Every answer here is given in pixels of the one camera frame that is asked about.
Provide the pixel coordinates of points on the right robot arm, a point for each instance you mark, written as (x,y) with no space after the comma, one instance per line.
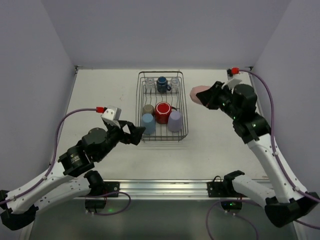
(287,200)

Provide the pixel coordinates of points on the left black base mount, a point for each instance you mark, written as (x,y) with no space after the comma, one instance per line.
(107,187)

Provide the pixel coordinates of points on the beige mug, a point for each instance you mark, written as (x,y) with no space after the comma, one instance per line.
(148,109)

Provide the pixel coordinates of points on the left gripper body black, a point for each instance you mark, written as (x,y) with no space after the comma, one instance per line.
(122,132)

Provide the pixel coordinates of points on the dark blue mug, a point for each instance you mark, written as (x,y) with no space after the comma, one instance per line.
(162,85)

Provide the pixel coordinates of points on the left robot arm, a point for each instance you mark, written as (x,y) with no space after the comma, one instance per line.
(70,177)

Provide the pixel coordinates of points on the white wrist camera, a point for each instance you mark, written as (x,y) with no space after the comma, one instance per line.
(232,81)
(111,116)

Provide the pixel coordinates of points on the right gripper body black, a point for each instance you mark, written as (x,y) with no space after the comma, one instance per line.
(216,95)

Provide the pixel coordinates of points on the clear glass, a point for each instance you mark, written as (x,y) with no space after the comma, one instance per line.
(175,84)
(150,84)

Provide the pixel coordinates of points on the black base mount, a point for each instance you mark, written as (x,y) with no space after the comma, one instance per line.
(107,187)
(220,188)

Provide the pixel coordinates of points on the light blue cup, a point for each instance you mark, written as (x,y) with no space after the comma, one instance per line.
(148,121)

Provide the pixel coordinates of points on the left clear glass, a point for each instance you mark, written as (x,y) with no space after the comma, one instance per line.
(150,84)

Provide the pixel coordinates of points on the aluminium mounting rail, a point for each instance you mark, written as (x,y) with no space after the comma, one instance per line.
(167,189)

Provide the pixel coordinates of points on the wire dish rack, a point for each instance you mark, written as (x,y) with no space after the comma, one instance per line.
(175,99)

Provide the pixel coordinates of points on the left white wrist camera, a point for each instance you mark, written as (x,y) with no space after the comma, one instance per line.
(111,116)

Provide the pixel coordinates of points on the red mug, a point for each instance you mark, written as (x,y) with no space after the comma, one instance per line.
(162,112)

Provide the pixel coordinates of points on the right clear glass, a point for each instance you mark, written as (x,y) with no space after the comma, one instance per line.
(175,84)

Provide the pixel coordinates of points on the pink mug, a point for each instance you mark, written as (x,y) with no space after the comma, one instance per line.
(195,90)

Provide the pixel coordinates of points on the lavender cup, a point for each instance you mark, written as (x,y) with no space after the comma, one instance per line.
(174,121)

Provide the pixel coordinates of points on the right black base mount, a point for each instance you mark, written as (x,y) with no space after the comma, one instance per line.
(220,188)

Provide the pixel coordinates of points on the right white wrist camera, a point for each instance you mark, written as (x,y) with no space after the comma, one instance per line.
(232,81)

